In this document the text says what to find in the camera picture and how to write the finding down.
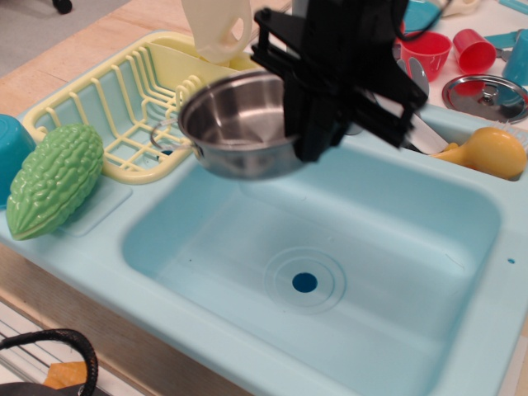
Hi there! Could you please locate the grey plastic fork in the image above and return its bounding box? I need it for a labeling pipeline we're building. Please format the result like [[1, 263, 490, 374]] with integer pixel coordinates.
[[397, 57, 430, 96]]

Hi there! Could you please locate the black braided cable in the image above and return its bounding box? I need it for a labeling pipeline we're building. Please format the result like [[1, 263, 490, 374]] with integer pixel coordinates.
[[0, 328, 99, 396]]

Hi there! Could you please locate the blue plastic cup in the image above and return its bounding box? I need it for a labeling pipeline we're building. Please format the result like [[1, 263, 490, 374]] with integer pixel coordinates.
[[502, 29, 528, 86]]

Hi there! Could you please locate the stainless steel pot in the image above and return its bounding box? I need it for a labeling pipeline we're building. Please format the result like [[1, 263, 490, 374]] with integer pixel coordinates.
[[150, 70, 304, 181]]

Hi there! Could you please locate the blue plastic utensil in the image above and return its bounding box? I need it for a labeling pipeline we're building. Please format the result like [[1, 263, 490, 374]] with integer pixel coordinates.
[[485, 29, 522, 50]]

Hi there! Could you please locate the blue plastic bowl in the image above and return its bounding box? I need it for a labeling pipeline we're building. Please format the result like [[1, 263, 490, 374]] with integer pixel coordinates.
[[0, 114, 36, 210]]

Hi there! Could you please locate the black chair wheel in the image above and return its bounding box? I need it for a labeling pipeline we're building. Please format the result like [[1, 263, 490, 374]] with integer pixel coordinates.
[[52, 0, 73, 15]]

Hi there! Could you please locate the steel pot lid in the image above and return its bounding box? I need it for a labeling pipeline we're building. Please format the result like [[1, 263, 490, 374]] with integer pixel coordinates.
[[442, 74, 527, 124]]

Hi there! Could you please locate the grey toy faucet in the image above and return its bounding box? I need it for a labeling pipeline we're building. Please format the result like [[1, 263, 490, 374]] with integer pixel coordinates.
[[291, 0, 309, 17]]

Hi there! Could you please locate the blue plastic plate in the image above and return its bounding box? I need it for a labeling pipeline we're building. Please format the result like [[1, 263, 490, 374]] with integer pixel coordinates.
[[403, 0, 442, 34]]

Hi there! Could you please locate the yellow plastic drying rack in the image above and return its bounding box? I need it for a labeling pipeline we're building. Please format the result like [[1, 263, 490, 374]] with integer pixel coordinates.
[[21, 31, 256, 184]]

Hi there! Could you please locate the cream plastic object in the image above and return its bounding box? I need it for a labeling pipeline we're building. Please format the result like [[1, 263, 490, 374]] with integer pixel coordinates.
[[438, 0, 481, 17]]

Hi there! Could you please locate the red plastic bowl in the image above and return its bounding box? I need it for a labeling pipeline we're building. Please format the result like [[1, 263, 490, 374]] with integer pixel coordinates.
[[399, 31, 452, 82]]

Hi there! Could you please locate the cream plastic jug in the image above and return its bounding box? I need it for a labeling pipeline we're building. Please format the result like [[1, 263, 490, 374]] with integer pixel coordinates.
[[181, 1, 252, 64]]

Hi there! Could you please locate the light blue toy sink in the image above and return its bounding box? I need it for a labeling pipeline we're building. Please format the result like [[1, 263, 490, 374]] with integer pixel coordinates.
[[1, 132, 527, 395]]

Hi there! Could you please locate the red plastic cup right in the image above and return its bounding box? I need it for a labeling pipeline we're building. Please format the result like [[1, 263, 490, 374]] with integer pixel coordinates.
[[452, 29, 496, 74]]

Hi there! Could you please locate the green toy bitter melon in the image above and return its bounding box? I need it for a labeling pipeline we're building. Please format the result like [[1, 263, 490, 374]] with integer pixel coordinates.
[[6, 124, 104, 241]]

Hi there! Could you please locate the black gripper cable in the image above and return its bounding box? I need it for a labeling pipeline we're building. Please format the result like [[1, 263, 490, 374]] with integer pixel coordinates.
[[391, 0, 455, 43]]

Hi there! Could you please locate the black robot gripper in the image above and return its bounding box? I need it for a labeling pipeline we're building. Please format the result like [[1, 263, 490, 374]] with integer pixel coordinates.
[[252, 1, 427, 163]]

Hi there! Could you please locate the orange tape piece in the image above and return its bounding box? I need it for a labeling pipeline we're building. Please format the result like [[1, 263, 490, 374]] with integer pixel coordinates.
[[43, 361, 87, 389]]

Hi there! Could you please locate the white plastic knife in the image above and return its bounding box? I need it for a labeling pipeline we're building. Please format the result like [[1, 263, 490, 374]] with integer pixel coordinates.
[[407, 115, 448, 155]]

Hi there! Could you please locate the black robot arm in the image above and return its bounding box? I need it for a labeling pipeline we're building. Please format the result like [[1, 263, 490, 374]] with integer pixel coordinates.
[[252, 1, 427, 163]]

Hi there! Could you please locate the yellow dish brush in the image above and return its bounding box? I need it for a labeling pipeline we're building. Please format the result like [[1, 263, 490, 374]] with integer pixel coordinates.
[[431, 122, 527, 180]]

